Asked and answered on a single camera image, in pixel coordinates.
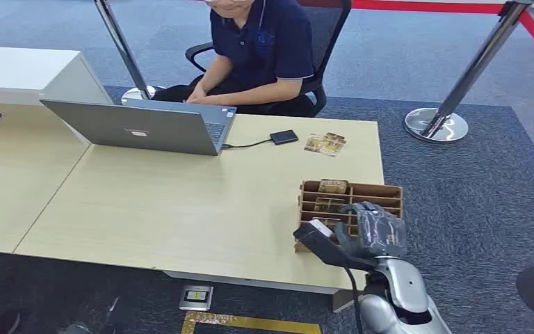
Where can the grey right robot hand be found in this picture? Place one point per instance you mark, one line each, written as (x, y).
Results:
(382, 230)

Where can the person's right hand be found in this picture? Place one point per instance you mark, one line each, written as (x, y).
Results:
(196, 95)

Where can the person's left hand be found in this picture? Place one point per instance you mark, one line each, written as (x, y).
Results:
(211, 99)

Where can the person's right forearm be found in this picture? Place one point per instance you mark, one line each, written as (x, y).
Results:
(211, 73)

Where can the person's left forearm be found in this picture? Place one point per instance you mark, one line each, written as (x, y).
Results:
(258, 93)

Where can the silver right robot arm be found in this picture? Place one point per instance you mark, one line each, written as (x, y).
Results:
(403, 286)

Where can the brown cardboard card holder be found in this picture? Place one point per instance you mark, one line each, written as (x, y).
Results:
(377, 196)

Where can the person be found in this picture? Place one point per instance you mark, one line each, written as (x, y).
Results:
(262, 46)

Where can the grey laptop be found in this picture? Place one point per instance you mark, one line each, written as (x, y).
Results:
(133, 129)

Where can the black external drive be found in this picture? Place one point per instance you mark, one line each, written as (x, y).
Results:
(284, 137)

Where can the black office chair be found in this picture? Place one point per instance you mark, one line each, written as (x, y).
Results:
(327, 37)

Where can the white cabinet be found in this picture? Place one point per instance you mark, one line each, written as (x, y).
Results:
(23, 69)

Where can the metal floor socket box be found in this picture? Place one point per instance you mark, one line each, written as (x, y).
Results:
(196, 297)

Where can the grey object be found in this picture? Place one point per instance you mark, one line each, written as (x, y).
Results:
(74, 328)

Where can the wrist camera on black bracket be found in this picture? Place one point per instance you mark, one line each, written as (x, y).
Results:
(317, 242)

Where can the chrome stanchion post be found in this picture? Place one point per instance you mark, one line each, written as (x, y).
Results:
(124, 50)
(469, 73)

